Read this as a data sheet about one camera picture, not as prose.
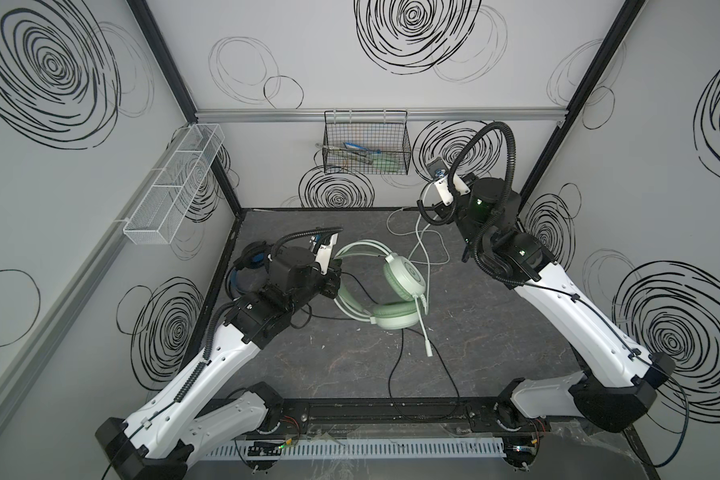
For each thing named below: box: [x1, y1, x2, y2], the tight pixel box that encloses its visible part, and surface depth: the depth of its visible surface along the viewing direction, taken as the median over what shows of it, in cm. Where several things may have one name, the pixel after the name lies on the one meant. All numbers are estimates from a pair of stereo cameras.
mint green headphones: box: [334, 239, 432, 356], surface depth 61 cm
